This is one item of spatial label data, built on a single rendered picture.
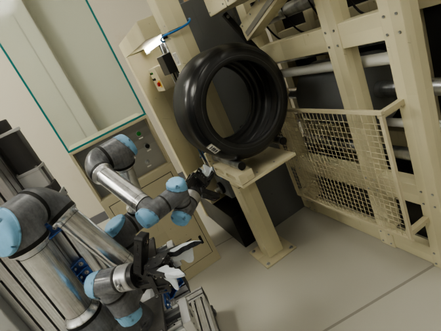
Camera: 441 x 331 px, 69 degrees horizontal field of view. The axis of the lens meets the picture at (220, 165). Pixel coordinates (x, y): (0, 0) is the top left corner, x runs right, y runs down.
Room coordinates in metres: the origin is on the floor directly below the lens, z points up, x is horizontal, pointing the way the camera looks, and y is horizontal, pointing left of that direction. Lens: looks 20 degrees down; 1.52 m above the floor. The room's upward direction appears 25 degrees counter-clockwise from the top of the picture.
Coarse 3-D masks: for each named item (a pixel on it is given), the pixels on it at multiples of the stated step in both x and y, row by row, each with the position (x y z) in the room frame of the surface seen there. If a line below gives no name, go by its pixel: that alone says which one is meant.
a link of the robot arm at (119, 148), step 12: (108, 144) 1.38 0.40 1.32; (120, 144) 1.39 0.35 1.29; (132, 144) 1.41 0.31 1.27; (108, 156) 1.34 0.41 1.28; (120, 156) 1.37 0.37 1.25; (132, 156) 1.42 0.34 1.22; (120, 168) 1.39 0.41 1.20; (132, 168) 1.44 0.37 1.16; (132, 180) 1.44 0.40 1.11; (132, 216) 1.50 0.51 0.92
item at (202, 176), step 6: (198, 168) 1.33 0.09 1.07; (192, 174) 1.35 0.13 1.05; (198, 174) 1.32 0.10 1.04; (186, 180) 1.33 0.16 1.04; (192, 180) 1.29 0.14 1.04; (198, 180) 1.30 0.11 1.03; (204, 180) 1.31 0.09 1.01; (192, 186) 1.27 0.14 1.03; (198, 186) 1.29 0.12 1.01; (204, 186) 1.30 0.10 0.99; (198, 192) 1.24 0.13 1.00
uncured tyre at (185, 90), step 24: (216, 48) 1.63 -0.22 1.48; (240, 48) 1.63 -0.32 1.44; (192, 72) 1.58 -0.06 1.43; (216, 72) 1.56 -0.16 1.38; (240, 72) 1.92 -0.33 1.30; (264, 72) 1.84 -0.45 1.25; (192, 96) 1.54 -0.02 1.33; (264, 96) 1.90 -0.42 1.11; (192, 120) 1.53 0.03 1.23; (264, 120) 1.86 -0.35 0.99; (192, 144) 1.73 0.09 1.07; (216, 144) 1.53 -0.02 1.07; (240, 144) 1.55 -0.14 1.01; (264, 144) 1.60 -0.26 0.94
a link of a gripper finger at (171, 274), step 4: (160, 268) 0.71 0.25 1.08; (164, 268) 0.71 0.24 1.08; (168, 268) 0.70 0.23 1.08; (172, 268) 0.69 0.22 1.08; (164, 272) 0.69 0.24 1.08; (168, 272) 0.68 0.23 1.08; (172, 272) 0.67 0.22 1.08; (176, 272) 0.67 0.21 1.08; (180, 272) 0.66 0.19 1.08; (168, 276) 0.67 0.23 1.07; (172, 276) 0.67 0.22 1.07; (176, 276) 0.66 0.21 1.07; (180, 276) 0.66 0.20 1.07; (168, 280) 0.70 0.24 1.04; (172, 280) 0.68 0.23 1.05; (176, 280) 0.67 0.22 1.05; (172, 284) 0.69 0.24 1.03; (176, 284) 0.67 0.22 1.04; (176, 288) 0.68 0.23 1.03
